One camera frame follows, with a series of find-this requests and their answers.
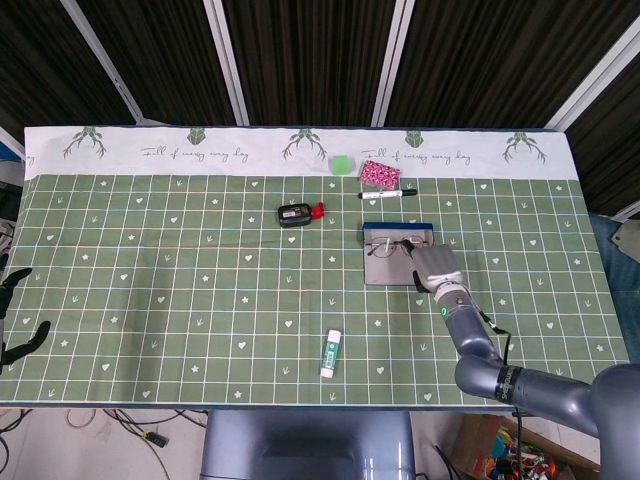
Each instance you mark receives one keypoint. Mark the black ink bottle red cap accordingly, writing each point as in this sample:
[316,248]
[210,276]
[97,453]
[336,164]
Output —
[295,215]

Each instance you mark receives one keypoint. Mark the cardboard box of colourful toys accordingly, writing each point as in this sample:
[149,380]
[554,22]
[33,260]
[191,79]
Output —
[475,440]

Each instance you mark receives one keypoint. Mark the blue denim cloth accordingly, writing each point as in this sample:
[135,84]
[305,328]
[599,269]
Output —
[620,270]

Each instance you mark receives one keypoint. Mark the blue glasses case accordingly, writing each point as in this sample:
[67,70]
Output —
[390,272]

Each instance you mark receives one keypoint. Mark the blue-grey robot torso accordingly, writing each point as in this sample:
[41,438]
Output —
[300,440]

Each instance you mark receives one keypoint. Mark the white partition post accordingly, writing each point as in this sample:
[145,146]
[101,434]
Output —
[595,75]
[395,65]
[227,65]
[107,65]

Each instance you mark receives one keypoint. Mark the green cube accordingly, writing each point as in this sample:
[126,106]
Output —
[341,165]

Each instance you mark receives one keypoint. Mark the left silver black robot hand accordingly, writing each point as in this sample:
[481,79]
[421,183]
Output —
[14,287]

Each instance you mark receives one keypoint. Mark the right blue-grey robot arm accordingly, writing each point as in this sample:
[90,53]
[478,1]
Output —
[470,335]

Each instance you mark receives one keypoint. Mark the wire-frame eyeglasses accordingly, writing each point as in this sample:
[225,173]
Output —
[380,250]

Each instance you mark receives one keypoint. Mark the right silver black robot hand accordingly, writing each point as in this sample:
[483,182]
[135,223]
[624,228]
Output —
[437,265]

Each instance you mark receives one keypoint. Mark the green grid tablecloth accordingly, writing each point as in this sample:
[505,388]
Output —
[200,300]

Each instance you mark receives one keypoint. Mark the blue white board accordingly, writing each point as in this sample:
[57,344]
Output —
[7,150]

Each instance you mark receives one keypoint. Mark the black plug on floor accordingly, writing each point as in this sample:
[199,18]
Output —
[157,441]

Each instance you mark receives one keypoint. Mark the white marker pen black cap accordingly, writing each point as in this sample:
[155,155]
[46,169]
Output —
[385,194]

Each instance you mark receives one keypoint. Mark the grey flat plate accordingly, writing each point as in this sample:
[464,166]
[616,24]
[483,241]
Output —
[627,235]

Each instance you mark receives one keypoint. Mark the white green glue stick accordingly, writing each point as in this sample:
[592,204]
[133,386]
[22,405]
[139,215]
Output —
[331,352]

